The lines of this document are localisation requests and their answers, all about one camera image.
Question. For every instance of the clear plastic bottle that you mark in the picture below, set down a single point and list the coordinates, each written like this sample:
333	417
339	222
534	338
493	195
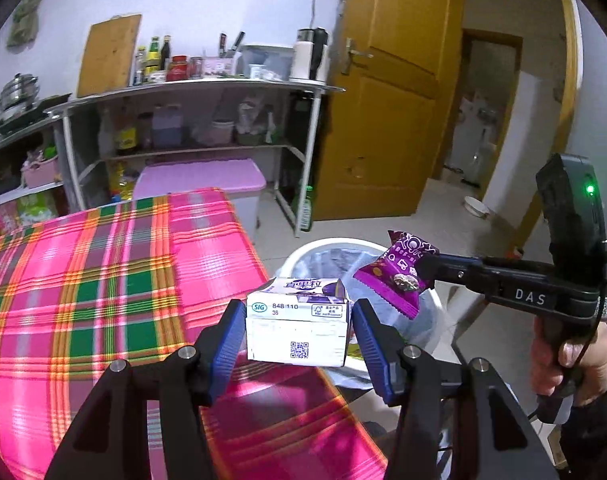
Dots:
140	69

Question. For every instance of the white round bin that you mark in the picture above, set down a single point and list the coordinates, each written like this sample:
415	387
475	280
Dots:
328	244

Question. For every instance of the pink-lidded storage box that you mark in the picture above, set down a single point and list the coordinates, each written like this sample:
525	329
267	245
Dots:
198	175

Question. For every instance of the black induction cooker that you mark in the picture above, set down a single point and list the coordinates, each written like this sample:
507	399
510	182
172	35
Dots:
28	117

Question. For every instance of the clear plastic container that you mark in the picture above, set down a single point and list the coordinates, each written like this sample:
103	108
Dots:
271	57

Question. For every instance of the white bowl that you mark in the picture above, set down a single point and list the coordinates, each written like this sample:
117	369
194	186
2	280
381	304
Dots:
476	206

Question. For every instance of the kitchen knife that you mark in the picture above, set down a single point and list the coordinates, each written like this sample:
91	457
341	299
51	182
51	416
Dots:
238	44
223	45

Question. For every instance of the pink tub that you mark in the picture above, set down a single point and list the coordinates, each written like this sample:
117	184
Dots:
221	133

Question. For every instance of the person's right hand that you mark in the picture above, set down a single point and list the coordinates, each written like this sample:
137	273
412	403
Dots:
593	365

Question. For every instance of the pink package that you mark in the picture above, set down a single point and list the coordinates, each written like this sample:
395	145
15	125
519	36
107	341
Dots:
3	218

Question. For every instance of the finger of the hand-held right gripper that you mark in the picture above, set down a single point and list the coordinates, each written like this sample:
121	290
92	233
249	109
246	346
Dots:
453	275
518	266

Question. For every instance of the white plastic bottle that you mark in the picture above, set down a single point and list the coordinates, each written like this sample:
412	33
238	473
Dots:
106	132

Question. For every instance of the small white cup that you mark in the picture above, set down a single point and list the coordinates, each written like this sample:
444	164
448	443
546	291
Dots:
256	71

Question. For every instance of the yellow door frame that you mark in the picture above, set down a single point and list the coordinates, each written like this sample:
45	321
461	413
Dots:
568	110

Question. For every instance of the green glass bottle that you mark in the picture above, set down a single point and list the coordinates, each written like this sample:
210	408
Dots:
306	212

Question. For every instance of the yellow-label bottle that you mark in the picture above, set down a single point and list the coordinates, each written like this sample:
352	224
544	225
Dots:
126	135

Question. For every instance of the red jar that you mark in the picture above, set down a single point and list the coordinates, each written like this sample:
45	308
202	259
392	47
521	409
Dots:
177	69

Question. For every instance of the steel steamer pot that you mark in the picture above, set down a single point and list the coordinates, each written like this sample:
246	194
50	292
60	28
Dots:
18	91

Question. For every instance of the yellow wooden door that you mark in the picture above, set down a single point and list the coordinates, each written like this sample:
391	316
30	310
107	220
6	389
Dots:
383	110

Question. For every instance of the wooden cutting board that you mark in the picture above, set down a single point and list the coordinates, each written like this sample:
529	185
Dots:
108	55

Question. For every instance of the purple white milk carton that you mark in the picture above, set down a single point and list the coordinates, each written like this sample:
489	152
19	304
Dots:
298	330

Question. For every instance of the white black electric kettle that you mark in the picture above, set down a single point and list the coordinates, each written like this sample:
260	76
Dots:
303	57

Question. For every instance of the small shelf unit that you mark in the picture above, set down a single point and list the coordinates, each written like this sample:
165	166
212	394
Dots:
23	131

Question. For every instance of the yellow cooking oil bottle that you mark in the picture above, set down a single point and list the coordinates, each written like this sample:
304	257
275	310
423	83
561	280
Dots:
122	181

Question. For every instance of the green oil bottle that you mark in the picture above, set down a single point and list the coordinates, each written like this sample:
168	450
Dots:
154	57

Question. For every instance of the purple liquid jug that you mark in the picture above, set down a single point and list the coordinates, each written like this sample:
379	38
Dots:
167	127

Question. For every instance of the purple snack packet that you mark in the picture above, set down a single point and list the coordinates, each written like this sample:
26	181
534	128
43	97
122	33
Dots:
393	275

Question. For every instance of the crumpled plastic bags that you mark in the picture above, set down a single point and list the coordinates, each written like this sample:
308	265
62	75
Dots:
251	119

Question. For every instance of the brown bottle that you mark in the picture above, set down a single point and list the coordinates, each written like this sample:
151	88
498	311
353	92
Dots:
145	131

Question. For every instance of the glass jar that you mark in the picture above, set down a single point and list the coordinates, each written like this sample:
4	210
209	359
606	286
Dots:
196	68

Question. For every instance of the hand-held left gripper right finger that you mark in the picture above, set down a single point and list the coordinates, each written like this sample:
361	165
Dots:
371	355

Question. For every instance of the pink knife holder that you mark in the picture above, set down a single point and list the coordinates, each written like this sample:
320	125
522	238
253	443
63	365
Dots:
218	67

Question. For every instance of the pink plaid tablecloth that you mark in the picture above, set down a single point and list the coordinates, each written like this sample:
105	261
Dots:
108	285

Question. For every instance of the person's right forearm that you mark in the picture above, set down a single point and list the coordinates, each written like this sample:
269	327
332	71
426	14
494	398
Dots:
598	440

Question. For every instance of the large steel shelf rack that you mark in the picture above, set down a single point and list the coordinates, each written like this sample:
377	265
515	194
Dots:
183	89

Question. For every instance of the pink basket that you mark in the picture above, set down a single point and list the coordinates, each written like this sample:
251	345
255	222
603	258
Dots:
40	171

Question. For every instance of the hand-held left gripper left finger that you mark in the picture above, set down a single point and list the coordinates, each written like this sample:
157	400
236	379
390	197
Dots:
228	355

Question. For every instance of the green hanging cloth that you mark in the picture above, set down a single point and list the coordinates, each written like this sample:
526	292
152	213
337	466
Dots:
25	20

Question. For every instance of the dark sauce bottle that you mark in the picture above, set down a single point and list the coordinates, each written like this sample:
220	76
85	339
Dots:
166	55

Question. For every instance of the green package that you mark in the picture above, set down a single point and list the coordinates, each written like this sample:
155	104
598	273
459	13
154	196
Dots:
35	208

